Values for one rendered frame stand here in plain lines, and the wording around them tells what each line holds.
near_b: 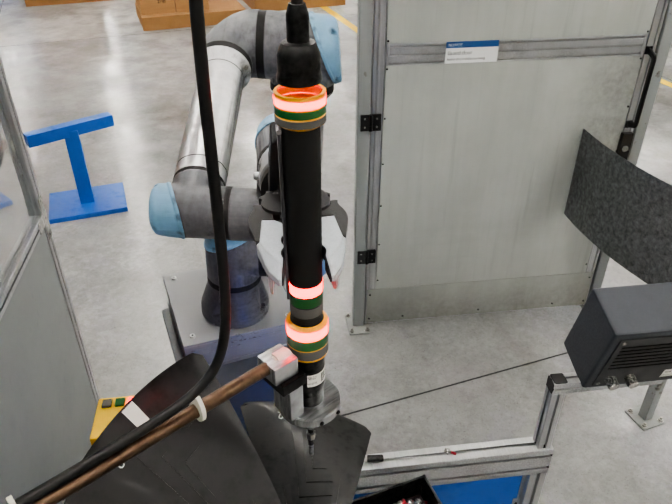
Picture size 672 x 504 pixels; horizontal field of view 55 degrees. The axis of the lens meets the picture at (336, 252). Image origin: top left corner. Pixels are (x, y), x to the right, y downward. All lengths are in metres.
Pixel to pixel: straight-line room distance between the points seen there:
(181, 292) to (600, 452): 1.79
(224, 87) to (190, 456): 0.56
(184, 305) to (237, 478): 0.73
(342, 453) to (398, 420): 1.62
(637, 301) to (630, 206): 1.34
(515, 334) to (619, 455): 0.73
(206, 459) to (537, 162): 2.25
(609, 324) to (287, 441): 0.62
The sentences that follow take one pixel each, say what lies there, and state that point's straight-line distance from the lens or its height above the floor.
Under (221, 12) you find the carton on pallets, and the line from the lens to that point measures 8.10.
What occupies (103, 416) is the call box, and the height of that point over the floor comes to 1.07.
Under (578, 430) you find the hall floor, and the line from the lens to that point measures 2.79.
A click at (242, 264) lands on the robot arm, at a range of 1.33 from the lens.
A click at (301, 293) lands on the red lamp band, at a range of 0.62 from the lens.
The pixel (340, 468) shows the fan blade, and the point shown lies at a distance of 1.03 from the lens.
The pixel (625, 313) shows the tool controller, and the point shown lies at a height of 1.24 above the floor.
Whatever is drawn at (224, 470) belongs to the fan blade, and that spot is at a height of 1.35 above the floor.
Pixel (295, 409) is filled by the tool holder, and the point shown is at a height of 1.47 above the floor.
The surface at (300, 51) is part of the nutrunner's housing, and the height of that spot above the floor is 1.84.
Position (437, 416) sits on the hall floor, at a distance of 2.70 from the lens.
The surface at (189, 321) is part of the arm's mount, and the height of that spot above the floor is 1.08.
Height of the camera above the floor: 1.99
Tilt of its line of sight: 34 degrees down
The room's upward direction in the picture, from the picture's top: straight up
